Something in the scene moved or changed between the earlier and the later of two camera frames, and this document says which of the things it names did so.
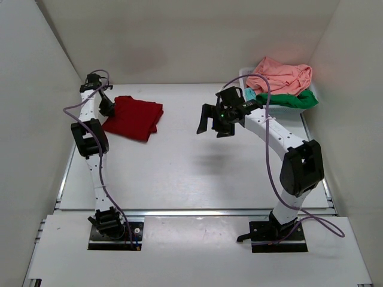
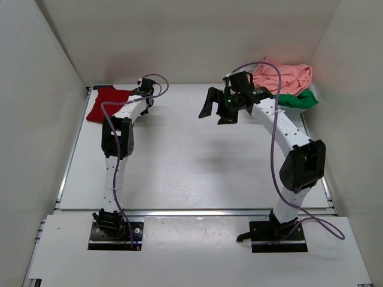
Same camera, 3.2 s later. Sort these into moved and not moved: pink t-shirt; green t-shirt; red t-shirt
Moved: red t-shirt
Not moved: pink t-shirt; green t-shirt
